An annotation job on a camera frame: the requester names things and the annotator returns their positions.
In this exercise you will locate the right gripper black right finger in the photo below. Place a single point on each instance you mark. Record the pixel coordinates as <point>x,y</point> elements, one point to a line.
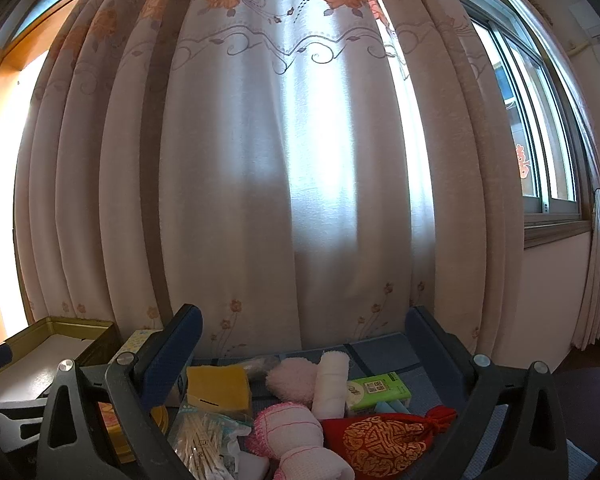
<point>531,443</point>

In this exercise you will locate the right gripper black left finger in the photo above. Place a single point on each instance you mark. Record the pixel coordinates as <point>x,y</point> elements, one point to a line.
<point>74,442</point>

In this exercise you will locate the cotton swab bag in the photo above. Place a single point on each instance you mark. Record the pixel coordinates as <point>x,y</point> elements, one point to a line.
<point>207,443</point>

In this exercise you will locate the yellow sponge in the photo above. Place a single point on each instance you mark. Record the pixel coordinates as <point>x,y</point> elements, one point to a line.
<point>219,389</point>

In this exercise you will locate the red gold embroidered pouch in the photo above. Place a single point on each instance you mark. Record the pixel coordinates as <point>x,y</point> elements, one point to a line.
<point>384,446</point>

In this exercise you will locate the green tissue pack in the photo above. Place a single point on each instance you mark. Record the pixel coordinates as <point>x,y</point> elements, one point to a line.
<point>364,394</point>

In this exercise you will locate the pink trimmed white towel roll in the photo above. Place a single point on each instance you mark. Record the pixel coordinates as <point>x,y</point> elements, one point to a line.
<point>290,435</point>

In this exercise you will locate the pink fluffy puff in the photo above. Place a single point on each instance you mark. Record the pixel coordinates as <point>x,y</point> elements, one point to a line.
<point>293,380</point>

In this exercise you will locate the clear bag of cotton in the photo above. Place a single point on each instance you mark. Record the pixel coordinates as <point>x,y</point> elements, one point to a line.
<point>258,367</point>

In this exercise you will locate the yellow patterned tissue box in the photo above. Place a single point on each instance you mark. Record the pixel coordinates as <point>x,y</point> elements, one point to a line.
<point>135,342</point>

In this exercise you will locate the tied side curtain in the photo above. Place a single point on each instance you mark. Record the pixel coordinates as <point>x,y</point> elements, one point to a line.
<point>587,329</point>

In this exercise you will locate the floral beige curtain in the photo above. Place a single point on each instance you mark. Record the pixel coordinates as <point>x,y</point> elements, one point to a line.
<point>303,171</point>

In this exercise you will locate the sliding window frame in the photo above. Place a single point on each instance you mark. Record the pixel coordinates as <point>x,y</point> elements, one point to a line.
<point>554,150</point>

